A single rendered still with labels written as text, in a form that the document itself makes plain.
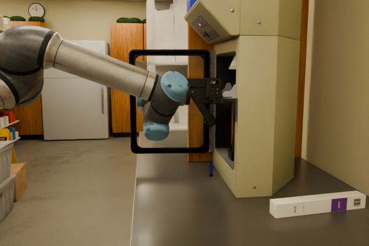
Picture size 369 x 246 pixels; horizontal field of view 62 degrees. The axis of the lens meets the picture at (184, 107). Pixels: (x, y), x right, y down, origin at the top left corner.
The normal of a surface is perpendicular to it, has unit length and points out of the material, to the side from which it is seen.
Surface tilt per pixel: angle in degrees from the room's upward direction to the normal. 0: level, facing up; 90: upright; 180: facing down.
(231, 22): 90
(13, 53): 107
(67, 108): 90
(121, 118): 90
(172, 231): 0
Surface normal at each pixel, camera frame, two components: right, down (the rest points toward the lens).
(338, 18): -0.99, 0.02
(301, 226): 0.00, -0.99
